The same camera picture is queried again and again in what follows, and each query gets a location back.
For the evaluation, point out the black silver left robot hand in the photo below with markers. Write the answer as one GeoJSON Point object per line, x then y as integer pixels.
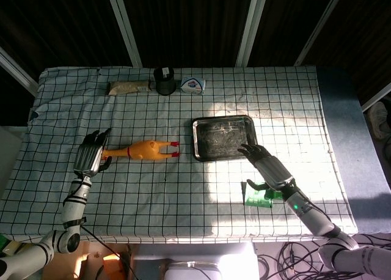
{"type": "Point", "coordinates": [88, 157]}

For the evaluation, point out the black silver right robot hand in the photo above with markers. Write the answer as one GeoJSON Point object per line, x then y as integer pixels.
{"type": "Point", "coordinates": [268, 165]}

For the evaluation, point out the white metal frame post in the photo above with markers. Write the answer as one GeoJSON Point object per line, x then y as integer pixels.
{"type": "Point", "coordinates": [252, 26]}
{"type": "Point", "coordinates": [319, 26]}
{"type": "Point", "coordinates": [18, 72]}
{"type": "Point", "coordinates": [123, 26]}
{"type": "Point", "coordinates": [377, 96]}

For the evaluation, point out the yellow rubber chicken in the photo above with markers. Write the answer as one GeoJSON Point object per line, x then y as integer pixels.
{"type": "Point", "coordinates": [143, 150]}

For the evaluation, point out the black mesh pen cup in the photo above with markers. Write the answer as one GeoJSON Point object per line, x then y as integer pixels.
{"type": "Point", "coordinates": [165, 82]}

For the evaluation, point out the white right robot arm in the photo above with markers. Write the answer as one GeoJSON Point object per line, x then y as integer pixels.
{"type": "Point", "coordinates": [317, 219]}

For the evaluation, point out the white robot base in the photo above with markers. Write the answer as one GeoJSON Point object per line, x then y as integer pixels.
{"type": "Point", "coordinates": [192, 271]}

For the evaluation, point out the white sneaker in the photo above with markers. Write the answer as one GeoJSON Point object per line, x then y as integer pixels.
{"type": "Point", "coordinates": [380, 121]}

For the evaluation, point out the rectangular metal tray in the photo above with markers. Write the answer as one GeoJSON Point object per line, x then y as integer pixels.
{"type": "Point", "coordinates": [220, 139]}

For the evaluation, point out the brown snack packet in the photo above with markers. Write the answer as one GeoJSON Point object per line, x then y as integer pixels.
{"type": "Point", "coordinates": [128, 88]}

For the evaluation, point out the white black checkered tablecloth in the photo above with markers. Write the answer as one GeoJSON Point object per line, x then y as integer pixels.
{"type": "Point", "coordinates": [171, 194]}

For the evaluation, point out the green plastic toy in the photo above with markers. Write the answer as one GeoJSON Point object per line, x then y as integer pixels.
{"type": "Point", "coordinates": [256, 200]}

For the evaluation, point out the brown cardboard box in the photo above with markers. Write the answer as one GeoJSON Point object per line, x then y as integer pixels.
{"type": "Point", "coordinates": [88, 261]}

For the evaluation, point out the green toy car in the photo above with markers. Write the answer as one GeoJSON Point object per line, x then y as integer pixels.
{"type": "Point", "coordinates": [273, 195]}

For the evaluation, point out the white tissue packet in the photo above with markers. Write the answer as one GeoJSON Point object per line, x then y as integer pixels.
{"type": "Point", "coordinates": [193, 85]}

